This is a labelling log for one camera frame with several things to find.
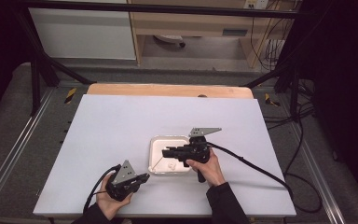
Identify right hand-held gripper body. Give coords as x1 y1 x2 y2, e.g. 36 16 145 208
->
180 127 222 184

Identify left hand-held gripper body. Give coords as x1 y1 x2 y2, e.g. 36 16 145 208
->
105 160 138 202

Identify square metal tray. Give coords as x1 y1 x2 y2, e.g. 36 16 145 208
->
148 134 194 175

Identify thin wooden skewer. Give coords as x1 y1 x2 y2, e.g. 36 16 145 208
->
150 157 166 172

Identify person's left hand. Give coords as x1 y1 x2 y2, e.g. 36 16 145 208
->
96 174 134 220

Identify person's right hand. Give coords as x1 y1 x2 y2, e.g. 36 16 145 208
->
186 148 227 188

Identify wooden table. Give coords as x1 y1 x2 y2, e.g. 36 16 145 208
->
87 83 255 100

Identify yellow black tape strip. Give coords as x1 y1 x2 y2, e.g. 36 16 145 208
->
63 88 77 105
264 92 281 107

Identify office chair base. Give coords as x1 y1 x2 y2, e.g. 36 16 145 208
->
153 35 186 49

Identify light wooden desk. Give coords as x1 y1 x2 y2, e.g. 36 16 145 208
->
127 0 296 68

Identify white cabinet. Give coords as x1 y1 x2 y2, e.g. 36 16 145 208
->
27 0 137 61

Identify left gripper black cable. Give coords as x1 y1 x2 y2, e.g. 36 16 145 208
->
83 164 122 215

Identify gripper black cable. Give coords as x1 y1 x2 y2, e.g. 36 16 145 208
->
83 164 122 215
206 142 323 215

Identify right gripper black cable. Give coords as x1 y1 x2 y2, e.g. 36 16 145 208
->
206 142 323 215

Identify black floor cables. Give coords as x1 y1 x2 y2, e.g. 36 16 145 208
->
262 79 315 132

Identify metal floor rail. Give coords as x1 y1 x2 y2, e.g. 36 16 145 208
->
287 120 347 224
0 88 56 206

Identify hanging black cables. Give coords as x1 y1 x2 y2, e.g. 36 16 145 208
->
250 8 293 71

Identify black metal frame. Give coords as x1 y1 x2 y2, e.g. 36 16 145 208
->
12 0 307 118

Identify wall socket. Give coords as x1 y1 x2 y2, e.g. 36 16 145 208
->
243 0 269 10

